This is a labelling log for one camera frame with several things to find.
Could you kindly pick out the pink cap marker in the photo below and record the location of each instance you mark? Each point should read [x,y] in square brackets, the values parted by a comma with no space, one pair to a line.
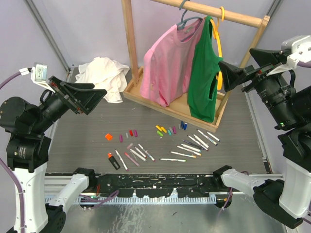
[122,161]

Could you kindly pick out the orange highlighter cap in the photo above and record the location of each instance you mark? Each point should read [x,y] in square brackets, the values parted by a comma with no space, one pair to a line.
[108,136]

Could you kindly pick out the teal cap marker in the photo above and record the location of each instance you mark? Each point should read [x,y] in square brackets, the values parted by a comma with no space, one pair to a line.
[191,148]

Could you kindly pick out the green tank top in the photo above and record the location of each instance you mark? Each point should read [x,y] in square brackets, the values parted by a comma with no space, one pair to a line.
[202,93]

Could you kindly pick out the pink clear pen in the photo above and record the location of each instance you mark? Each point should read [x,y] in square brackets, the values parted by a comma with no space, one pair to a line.
[131,159]

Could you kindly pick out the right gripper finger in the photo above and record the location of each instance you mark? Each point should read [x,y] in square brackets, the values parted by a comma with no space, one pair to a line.
[264,58]
[232,75]

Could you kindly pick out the light grey cap marker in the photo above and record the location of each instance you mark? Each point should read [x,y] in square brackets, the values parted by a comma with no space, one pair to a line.
[138,155]

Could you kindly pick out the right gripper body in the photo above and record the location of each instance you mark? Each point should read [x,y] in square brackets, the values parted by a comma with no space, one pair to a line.
[270,88]

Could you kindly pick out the yellow cap marker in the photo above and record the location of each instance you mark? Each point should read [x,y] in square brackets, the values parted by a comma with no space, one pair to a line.
[189,150]

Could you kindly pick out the white marker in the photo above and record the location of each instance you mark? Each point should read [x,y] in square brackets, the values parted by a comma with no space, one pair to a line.
[217,139]

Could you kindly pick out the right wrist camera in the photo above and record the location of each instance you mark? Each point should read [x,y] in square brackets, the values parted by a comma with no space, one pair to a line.
[299,54]

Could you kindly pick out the green cap marker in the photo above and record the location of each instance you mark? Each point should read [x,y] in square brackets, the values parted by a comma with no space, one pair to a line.
[173,160]

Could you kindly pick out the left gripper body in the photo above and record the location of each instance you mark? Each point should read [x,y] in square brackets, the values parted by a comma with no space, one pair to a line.
[55,105]

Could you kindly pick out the blue cap marker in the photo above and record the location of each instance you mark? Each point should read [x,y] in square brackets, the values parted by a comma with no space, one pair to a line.
[208,138]

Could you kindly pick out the yellow clothes hanger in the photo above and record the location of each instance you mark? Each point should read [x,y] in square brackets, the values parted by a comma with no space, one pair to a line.
[216,36]

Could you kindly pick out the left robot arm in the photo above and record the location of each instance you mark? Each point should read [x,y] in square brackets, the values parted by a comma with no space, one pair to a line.
[28,153]

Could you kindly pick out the magenta cap marker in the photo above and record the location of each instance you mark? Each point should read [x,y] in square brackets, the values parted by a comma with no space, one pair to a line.
[145,151]

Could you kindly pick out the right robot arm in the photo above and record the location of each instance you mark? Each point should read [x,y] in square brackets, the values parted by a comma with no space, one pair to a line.
[287,200]

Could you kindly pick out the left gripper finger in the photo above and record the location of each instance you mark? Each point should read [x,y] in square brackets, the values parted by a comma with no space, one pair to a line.
[82,102]
[56,83]

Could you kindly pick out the red cap marker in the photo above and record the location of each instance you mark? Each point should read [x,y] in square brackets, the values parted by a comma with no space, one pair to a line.
[140,152]

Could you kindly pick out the white crumpled cloth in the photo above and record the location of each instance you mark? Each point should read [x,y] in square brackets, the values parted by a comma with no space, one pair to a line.
[105,74]

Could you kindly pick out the orange black highlighter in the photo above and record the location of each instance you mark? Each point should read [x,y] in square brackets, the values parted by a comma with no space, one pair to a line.
[113,161]

